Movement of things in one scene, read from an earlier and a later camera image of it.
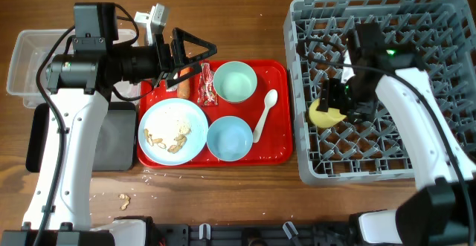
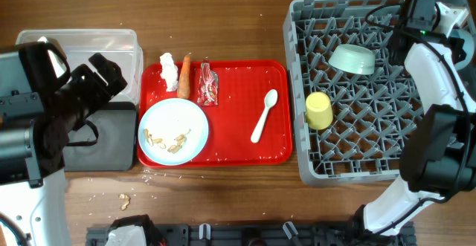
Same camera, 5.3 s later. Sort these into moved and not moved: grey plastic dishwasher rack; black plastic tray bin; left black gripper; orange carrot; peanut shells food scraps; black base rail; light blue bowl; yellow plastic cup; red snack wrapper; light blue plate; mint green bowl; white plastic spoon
Moved: yellow plastic cup; mint green bowl; left black gripper; light blue bowl
Not moved: black plastic tray bin; grey plastic dishwasher rack; orange carrot; white plastic spoon; peanut shells food scraps; red snack wrapper; black base rail; light blue plate
